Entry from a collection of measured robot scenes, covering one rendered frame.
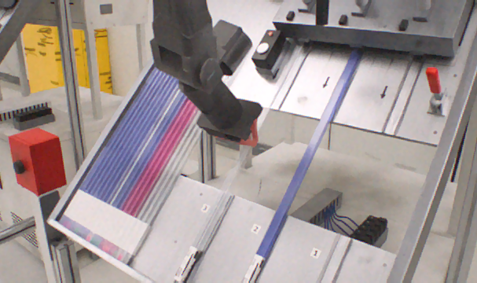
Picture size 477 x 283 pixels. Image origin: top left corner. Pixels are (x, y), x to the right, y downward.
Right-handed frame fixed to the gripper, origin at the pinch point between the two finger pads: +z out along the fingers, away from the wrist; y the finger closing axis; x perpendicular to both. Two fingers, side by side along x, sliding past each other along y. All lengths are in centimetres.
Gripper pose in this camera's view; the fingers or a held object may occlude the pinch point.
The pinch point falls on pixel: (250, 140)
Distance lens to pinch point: 79.3
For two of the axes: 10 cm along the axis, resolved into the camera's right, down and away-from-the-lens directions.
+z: 4.4, 4.7, 7.7
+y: -7.8, -2.2, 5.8
